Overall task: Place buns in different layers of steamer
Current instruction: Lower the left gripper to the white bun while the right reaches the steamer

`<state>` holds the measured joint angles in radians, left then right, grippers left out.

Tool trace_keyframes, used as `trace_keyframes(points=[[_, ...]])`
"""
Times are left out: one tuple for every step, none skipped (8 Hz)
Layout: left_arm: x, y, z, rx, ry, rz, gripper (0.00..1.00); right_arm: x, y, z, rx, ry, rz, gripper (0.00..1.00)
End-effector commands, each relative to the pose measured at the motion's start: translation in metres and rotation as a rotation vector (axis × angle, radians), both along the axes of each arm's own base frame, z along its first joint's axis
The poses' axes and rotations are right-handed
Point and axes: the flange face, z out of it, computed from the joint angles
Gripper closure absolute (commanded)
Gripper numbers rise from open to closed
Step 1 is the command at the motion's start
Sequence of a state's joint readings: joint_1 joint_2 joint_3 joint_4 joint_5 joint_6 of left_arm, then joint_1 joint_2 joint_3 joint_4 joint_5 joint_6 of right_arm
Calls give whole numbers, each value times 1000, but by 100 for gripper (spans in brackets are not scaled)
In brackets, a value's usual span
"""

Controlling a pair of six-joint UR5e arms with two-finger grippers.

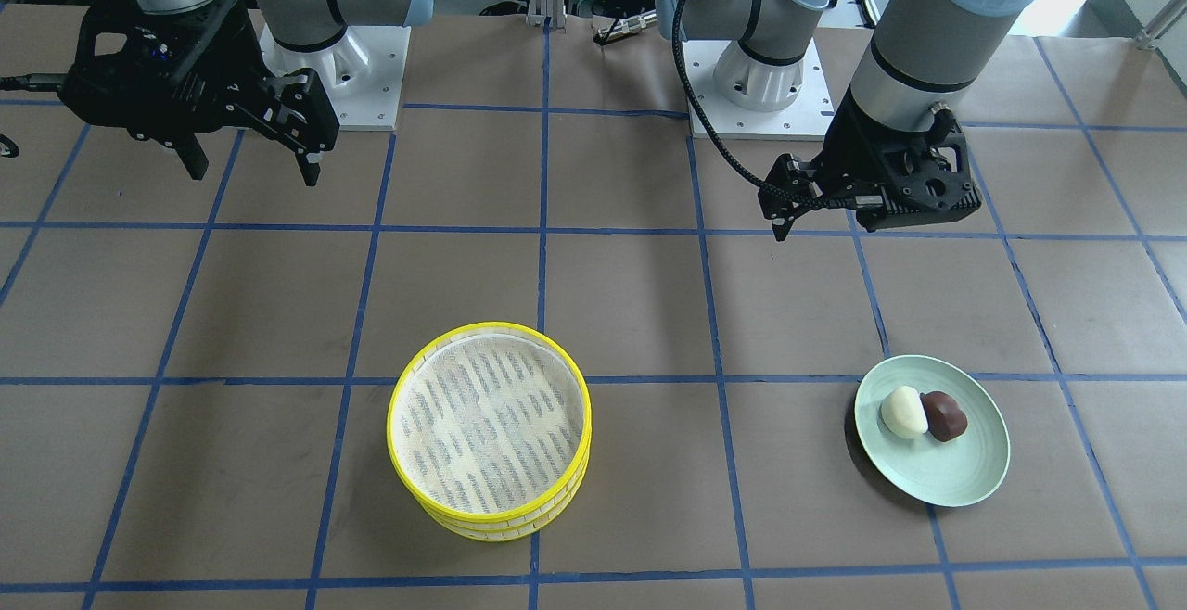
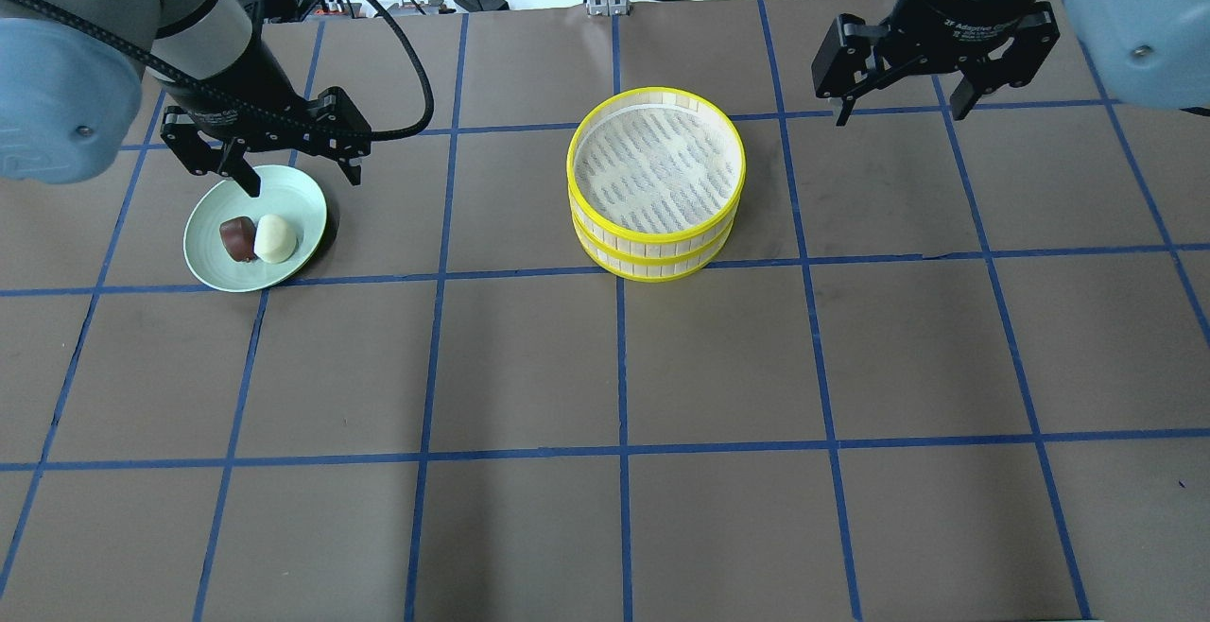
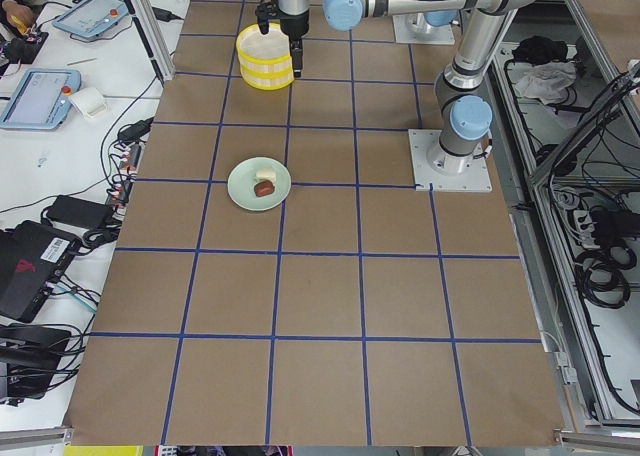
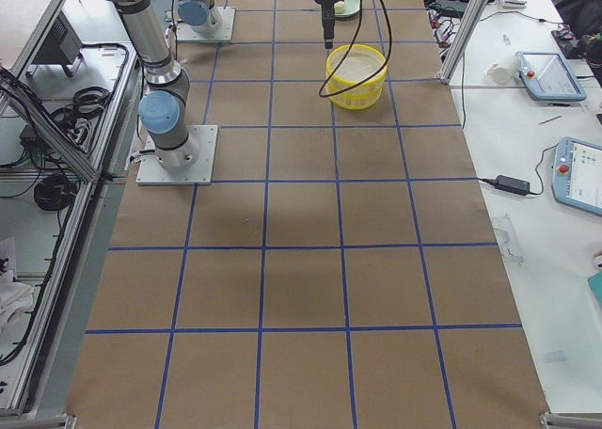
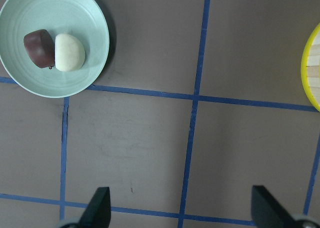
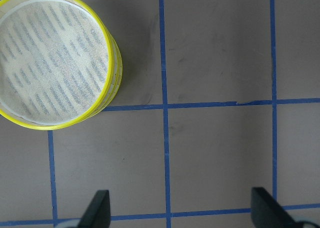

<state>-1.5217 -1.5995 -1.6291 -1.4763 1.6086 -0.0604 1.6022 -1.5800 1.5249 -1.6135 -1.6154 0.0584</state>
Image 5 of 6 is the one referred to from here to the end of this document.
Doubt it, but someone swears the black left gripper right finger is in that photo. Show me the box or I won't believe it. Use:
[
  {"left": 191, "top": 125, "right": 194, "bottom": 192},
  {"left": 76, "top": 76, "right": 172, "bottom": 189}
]
[{"left": 251, "top": 185, "right": 300, "bottom": 228}]

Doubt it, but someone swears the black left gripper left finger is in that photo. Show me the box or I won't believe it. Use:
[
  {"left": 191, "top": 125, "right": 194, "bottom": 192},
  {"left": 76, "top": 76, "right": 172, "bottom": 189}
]
[{"left": 77, "top": 187, "right": 111, "bottom": 228}]

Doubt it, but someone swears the white steamed bun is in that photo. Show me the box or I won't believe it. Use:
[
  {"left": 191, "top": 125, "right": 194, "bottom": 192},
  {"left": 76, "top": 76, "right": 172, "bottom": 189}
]
[{"left": 55, "top": 33, "right": 86, "bottom": 72}]

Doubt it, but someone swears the brown chocolate bun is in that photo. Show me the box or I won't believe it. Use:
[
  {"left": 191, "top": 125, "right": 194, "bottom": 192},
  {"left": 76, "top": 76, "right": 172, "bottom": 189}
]
[{"left": 23, "top": 29, "right": 55, "bottom": 70}]

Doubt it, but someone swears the yellow steamer layer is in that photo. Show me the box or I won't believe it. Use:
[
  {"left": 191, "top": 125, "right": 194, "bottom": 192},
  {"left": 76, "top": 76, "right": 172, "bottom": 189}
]
[{"left": 300, "top": 23, "right": 320, "bottom": 111}]

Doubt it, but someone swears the light green plate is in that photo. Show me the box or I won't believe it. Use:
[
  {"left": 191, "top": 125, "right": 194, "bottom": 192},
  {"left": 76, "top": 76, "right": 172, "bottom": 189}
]
[{"left": 0, "top": 0, "right": 110, "bottom": 98}]

